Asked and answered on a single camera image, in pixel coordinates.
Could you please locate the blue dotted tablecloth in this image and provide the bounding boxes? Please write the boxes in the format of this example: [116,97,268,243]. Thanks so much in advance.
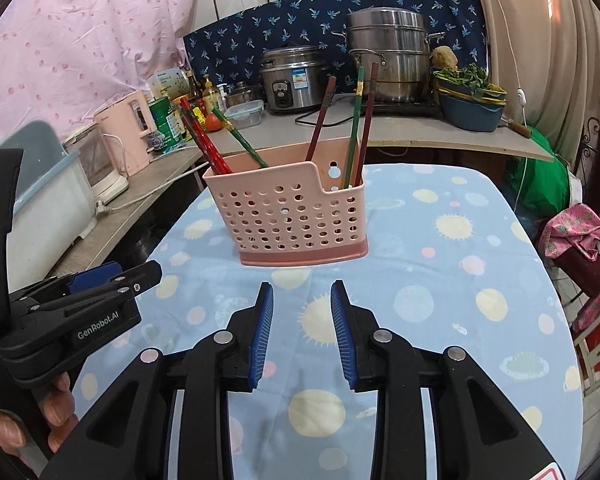
[72,162,583,480]

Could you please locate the pink perforated utensil basket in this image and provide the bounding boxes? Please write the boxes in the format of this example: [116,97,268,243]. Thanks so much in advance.
[202,142,369,267]

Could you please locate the glass container blue lid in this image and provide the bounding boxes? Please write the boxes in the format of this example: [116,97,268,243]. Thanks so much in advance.
[225,99,265,130]

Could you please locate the dark red chopstick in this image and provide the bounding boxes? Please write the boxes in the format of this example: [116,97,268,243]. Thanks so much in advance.
[305,75,337,163]
[352,61,380,188]

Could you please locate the white power cable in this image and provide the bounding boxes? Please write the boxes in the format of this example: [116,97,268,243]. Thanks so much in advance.
[96,164,204,212]

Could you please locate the pink floral cloth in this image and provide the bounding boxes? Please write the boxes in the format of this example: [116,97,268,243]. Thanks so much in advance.
[537,202,600,333]

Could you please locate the person's left hand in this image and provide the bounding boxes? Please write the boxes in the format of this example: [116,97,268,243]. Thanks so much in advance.
[0,374,80,461]

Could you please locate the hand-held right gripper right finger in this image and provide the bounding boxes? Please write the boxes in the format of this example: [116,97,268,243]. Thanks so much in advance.
[330,280,566,480]

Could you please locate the steel steamer pot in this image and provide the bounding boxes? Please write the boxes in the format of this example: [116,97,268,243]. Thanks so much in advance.
[332,7,446,103]

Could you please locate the beige curtain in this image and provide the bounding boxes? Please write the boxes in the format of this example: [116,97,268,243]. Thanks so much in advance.
[467,0,600,171]

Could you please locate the black power cable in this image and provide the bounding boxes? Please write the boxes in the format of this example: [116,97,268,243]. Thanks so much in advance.
[295,97,352,127]

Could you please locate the steel rice cooker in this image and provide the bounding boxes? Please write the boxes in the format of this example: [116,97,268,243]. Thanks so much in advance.
[259,45,323,113]

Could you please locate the small steel pot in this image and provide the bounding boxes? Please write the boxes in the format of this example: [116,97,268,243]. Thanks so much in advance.
[225,81,261,108]

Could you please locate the green plastic bag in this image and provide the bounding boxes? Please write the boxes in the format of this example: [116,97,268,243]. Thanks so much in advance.
[505,125,578,218]

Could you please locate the wooden-handled knife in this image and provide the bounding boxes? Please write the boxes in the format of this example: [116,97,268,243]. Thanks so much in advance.
[500,119,533,139]

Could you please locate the yellow green strainer basket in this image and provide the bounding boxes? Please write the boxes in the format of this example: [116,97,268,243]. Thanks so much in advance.
[436,77,508,106]

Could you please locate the pink dotted curtain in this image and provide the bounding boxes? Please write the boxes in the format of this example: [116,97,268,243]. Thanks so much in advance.
[0,0,206,156]

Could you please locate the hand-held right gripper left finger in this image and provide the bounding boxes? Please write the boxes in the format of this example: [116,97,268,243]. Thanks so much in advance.
[40,281,275,480]

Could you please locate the white blue storage tub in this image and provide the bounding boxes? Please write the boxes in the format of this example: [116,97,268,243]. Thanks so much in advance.
[10,120,98,261]

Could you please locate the blue plastic basin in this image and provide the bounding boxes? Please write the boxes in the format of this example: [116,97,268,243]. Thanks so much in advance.
[437,91,508,133]

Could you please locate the white clear-top appliance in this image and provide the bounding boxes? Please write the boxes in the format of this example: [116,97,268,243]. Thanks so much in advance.
[62,122,131,204]

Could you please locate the white carton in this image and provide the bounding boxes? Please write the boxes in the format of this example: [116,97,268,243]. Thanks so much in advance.
[147,66,188,103]

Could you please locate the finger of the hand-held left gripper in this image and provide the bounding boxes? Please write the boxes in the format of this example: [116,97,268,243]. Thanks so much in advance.
[0,286,142,357]
[10,261,164,312]

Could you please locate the navy leaf-print cloth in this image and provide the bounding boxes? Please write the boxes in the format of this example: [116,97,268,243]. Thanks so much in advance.
[182,0,488,106]

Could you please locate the wooden counter board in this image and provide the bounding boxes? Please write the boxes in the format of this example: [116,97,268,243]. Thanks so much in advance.
[260,105,556,162]

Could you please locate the pink electric kettle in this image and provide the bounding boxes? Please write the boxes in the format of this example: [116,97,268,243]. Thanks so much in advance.
[94,91,153,177]

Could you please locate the wooden side counter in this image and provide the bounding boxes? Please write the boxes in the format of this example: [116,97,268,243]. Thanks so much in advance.
[45,147,206,281]

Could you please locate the green chopstick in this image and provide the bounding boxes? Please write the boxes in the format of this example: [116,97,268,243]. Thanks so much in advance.
[342,66,366,190]
[211,107,270,170]

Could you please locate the black induction cooker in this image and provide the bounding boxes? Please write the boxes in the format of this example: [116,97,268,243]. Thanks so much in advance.
[330,97,441,116]

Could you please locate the yellow oil bottle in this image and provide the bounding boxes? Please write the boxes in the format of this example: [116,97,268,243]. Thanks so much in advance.
[202,75,221,112]

